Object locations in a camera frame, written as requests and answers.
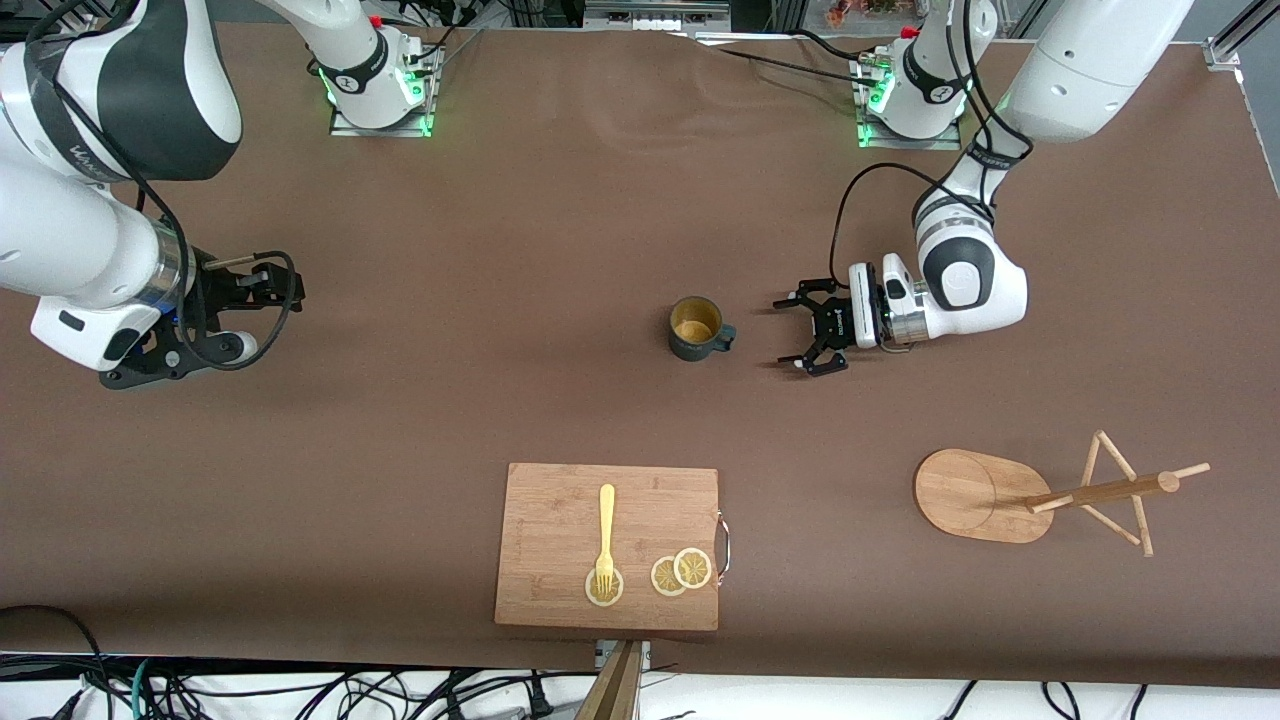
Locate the black cable on table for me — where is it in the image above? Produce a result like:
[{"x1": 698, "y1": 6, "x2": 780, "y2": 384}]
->
[{"x1": 712, "y1": 30, "x2": 891, "y2": 86}]

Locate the yellow plastic fork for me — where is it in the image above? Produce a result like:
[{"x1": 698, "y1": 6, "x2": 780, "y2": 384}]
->
[{"x1": 594, "y1": 484, "x2": 617, "y2": 597}]

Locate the white power strip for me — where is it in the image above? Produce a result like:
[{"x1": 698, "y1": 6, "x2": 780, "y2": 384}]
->
[{"x1": 585, "y1": 0, "x2": 733, "y2": 33}]

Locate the bamboo cutting board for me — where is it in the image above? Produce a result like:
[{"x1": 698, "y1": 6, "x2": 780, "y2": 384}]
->
[{"x1": 494, "y1": 462, "x2": 732, "y2": 632}]

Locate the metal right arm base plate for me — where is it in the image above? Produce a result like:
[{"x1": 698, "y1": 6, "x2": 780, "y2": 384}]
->
[{"x1": 329, "y1": 45, "x2": 435, "y2": 138}]

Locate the brown table cover sheet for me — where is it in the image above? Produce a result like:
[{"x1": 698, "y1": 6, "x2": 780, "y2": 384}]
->
[{"x1": 0, "y1": 18, "x2": 1280, "y2": 691}]

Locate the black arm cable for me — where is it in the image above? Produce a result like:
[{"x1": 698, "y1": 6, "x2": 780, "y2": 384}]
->
[
  {"x1": 25, "y1": 0, "x2": 303, "y2": 373},
  {"x1": 830, "y1": 0, "x2": 1036, "y2": 291}
]

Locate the teal mug with yellow inside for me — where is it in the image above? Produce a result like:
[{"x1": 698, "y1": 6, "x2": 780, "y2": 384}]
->
[{"x1": 669, "y1": 296, "x2": 738, "y2": 362}]

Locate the wooden cup rack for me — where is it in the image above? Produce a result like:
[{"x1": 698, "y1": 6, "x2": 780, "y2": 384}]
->
[{"x1": 914, "y1": 430, "x2": 1211, "y2": 558}]

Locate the black looped floor cable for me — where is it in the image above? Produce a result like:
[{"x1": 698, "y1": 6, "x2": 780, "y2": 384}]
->
[{"x1": 0, "y1": 604, "x2": 106, "y2": 720}]

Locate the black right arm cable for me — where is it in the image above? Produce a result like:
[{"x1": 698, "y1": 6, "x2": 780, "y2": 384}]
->
[{"x1": 25, "y1": 0, "x2": 303, "y2": 373}]

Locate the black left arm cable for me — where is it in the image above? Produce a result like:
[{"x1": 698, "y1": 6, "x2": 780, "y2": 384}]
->
[{"x1": 830, "y1": 0, "x2": 1036, "y2": 291}]

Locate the wooden post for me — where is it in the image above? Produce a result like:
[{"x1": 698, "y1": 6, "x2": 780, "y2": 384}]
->
[{"x1": 575, "y1": 640, "x2": 644, "y2": 720}]

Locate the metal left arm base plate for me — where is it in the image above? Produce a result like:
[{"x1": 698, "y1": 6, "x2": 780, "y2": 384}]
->
[{"x1": 857, "y1": 50, "x2": 963, "y2": 151}]

